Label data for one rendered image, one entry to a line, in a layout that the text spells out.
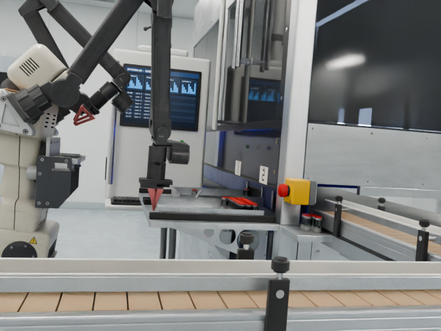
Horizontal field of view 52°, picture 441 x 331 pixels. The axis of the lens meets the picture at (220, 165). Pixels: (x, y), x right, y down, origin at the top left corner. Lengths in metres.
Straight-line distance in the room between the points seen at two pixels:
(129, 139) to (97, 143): 4.57
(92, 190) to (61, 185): 5.46
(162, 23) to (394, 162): 0.85
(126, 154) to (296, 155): 1.12
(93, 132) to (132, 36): 1.53
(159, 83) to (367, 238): 0.73
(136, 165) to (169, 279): 1.81
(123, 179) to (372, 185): 1.27
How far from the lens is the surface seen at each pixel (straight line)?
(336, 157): 1.47
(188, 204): 1.66
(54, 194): 1.47
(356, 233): 1.23
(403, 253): 1.07
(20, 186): 1.55
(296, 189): 1.32
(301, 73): 1.42
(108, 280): 0.52
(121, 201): 2.12
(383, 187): 1.56
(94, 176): 6.90
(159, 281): 0.53
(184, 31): 7.11
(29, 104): 1.34
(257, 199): 1.81
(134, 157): 2.31
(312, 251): 1.48
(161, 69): 1.37
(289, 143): 1.40
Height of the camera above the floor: 1.13
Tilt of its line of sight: 3 degrees down
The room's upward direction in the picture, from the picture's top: 4 degrees clockwise
